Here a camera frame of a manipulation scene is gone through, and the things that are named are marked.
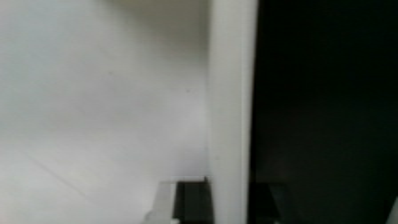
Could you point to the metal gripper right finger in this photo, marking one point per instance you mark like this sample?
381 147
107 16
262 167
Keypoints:
379 211

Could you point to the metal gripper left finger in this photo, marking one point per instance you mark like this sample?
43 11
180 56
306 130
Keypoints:
161 214

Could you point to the white square table top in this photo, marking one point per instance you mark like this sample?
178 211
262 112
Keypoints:
125 106

